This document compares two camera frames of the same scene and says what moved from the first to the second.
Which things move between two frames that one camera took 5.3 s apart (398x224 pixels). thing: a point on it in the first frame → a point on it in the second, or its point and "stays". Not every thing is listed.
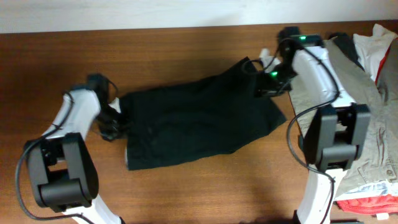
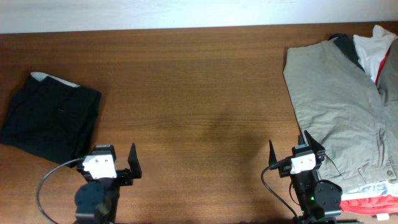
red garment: x=388 y=203 stays
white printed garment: x=374 y=189 stays
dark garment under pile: x=348 y=44 stays
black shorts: x=203 y=117 → x=51 y=118
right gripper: x=269 y=88 → x=316 y=147
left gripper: x=113 y=137 → x=122 y=176
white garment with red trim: x=372 y=50 stays
